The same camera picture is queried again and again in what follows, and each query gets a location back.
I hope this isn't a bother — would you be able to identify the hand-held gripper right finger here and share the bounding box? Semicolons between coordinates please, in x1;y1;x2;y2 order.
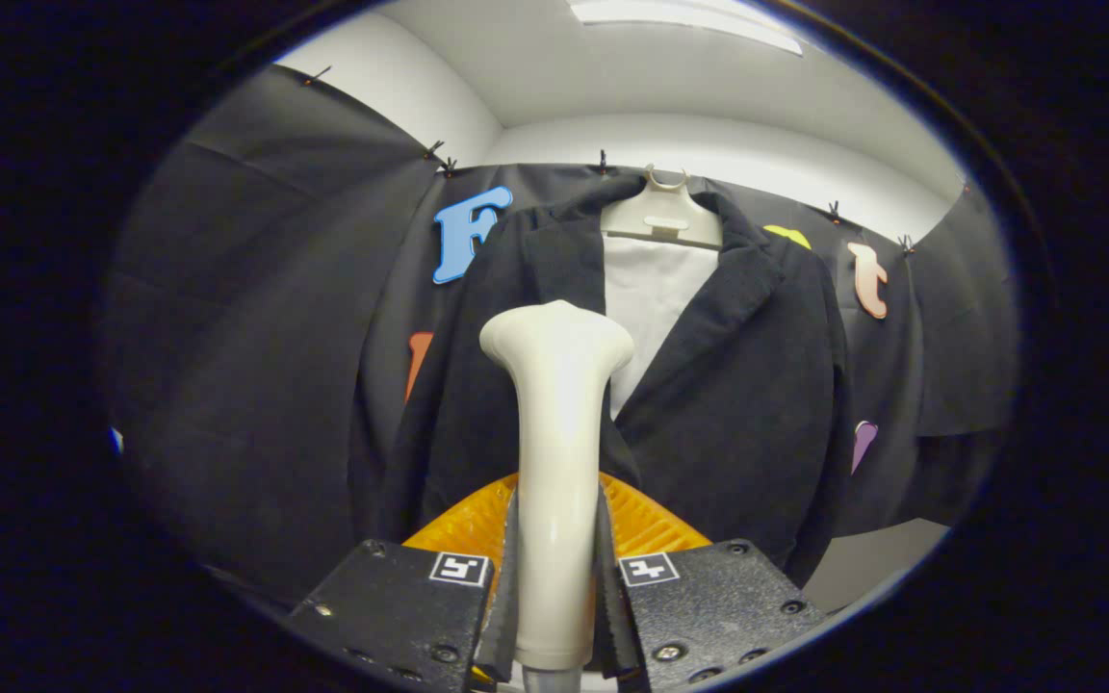
596;472;831;693

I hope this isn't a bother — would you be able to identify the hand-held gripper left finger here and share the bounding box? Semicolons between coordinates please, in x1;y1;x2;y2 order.
287;472;523;693

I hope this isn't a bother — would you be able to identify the white garment steamer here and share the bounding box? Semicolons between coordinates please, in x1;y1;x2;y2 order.
478;300;635;693

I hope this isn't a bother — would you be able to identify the black suit jacket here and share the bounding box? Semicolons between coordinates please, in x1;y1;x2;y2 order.
376;173;854;590

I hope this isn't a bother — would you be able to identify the white shirt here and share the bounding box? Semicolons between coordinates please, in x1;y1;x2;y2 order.
603;234;720;421

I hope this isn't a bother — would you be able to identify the cream plastic clothes hanger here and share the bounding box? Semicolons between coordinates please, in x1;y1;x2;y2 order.
599;164;725;252

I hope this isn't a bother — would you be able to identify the grey cabinet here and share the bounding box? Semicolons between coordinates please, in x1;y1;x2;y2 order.
800;518;952;613

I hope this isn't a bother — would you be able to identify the black backdrop cloth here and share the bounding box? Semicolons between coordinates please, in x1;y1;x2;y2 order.
100;64;1019;617

